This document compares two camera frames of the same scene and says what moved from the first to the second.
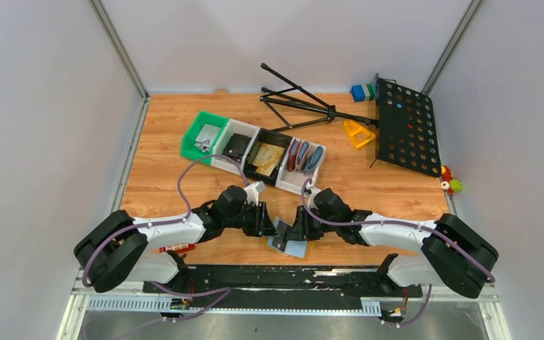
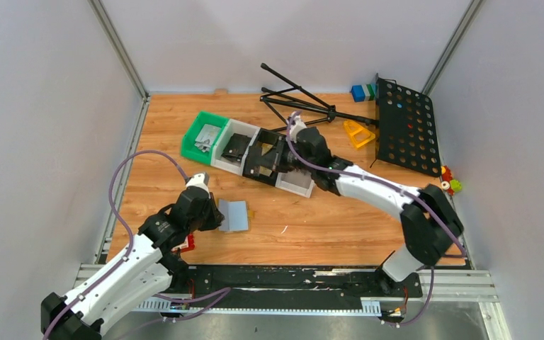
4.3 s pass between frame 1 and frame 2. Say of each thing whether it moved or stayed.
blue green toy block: stayed
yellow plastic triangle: stayed
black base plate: stayed
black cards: stayed
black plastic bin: stayed
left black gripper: moved
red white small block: stayed
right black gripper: moved
